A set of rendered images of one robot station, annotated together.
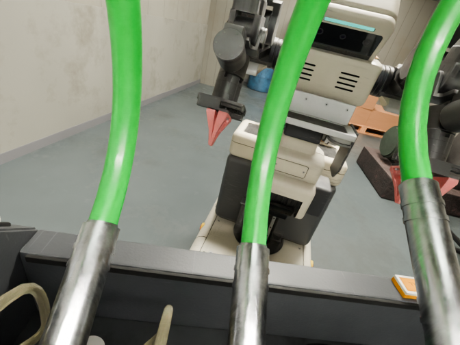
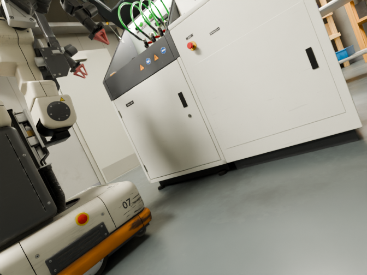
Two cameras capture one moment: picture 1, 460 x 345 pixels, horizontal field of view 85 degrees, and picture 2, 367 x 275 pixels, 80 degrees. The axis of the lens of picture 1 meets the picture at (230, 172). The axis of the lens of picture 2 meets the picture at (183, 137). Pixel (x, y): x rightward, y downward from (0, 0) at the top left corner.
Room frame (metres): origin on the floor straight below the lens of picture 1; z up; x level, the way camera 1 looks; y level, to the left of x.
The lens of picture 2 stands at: (1.35, 1.02, 0.44)
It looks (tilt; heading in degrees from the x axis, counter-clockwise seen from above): 5 degrees down; 221
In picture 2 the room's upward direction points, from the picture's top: 24 degrees counter-clockwise
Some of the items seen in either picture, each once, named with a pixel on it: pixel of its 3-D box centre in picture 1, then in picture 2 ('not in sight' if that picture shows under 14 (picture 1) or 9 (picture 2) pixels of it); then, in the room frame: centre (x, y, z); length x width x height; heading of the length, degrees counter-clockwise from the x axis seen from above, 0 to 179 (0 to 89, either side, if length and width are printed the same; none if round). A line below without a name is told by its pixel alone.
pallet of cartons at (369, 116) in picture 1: (362, 108); not in sight; (5.08, -2.19, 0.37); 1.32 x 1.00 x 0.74; 82
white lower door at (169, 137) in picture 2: not in sight; (161, 127); (0.25, -0.08, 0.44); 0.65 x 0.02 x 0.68; 98
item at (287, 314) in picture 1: (254, 305); (138, 71); (0.24, -0.08, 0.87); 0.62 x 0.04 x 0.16; 98
